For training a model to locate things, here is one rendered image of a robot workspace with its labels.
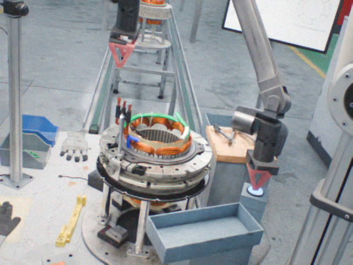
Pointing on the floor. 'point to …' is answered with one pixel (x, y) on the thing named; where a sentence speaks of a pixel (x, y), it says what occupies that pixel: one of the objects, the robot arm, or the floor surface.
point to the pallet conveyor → (177, 88)
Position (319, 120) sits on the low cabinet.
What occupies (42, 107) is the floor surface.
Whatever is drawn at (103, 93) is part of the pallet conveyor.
